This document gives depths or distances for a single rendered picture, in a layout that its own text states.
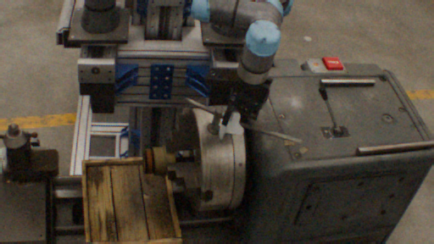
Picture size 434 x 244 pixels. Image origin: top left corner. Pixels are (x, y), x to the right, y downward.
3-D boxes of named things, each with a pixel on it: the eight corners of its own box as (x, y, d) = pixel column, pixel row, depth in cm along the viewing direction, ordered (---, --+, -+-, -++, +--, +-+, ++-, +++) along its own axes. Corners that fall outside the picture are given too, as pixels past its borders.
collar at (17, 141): (28, 130, 160) (27, 123, 158) (26, 148, 154) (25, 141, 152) (4, 130, 158) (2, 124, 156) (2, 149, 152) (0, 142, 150)
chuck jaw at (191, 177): (203, 159, 163) (212, 188, 154) (203, 171, 166) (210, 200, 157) (166, 162, 160) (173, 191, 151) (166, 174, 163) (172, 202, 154)
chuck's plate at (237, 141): (214, 142, 190) (231, 84, 165) (231, 224, 172) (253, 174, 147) (205, 143, 189) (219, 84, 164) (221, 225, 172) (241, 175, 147)
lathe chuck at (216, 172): (205, 143, 189) (219, 84, 164) (221, 225, 172) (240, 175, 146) (179, 145, 187) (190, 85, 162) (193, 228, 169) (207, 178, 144)
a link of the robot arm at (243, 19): (242, -12, 131) (235, 14, 125) (287, -3, 131) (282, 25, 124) (239, 11, 138) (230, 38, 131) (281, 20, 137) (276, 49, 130)
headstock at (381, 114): (359, 135, 215) (389, 59, 189) (403, 229, 183) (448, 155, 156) (216, 144, 202) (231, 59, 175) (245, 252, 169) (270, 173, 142)
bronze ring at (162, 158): (173, 138, 165) (142, 140, 163) (177, 161, 158) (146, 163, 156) (170, 159, 171) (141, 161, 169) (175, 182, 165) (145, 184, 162)
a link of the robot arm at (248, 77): (235, 65, 127) (248, 45, 132) (231, 78, 131) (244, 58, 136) (264, 79, 126) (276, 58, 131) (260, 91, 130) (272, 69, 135)
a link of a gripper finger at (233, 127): (235, 150, 141) (248, 119, 138) (214, 141, 142) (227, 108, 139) (237, 146, 144) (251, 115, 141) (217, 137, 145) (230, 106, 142)
